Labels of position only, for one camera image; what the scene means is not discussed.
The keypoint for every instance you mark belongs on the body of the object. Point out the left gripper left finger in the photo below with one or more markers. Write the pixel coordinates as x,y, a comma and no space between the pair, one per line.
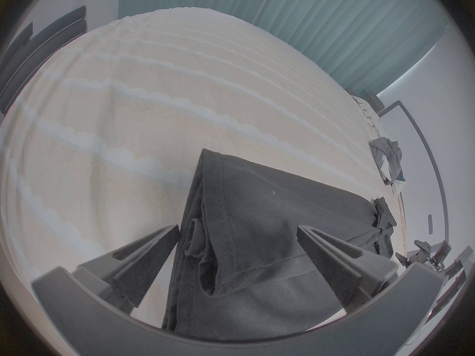
144,265

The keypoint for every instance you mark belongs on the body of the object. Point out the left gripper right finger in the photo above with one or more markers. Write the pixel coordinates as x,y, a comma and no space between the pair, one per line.
345,269

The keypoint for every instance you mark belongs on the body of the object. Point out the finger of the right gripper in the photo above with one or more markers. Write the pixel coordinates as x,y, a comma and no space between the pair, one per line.
403,260
422,247

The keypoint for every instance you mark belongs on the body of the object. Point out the black T-shirt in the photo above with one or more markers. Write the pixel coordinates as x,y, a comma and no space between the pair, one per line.
267,217

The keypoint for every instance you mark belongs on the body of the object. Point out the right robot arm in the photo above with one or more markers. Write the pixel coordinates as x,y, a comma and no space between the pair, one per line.
464,260

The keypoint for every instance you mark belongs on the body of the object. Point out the bed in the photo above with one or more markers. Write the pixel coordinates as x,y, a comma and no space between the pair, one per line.
185,87

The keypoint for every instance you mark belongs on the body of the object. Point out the white printed pillow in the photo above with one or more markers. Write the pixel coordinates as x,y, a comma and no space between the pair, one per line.
367,113

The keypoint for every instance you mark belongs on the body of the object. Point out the grey bedside table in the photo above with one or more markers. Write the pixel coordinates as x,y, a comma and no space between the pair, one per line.
371,96

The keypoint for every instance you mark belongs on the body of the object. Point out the black chest of drawers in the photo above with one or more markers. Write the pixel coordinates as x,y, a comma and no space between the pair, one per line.
44,43

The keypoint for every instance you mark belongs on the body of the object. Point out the blue-green curtain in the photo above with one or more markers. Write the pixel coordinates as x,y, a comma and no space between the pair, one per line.
297,20

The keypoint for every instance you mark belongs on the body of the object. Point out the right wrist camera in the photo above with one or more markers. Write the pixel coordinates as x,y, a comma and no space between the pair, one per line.
445,250

